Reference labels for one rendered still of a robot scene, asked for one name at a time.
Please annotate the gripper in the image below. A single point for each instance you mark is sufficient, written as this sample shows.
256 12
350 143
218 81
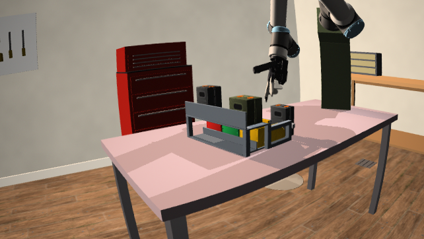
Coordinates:
278 74

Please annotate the red open bin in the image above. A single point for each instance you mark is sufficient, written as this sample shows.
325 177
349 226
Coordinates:
214 126

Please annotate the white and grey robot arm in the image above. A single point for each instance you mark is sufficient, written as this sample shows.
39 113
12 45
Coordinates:
343 18

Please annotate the yellow bin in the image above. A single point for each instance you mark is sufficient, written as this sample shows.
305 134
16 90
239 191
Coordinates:
258 135

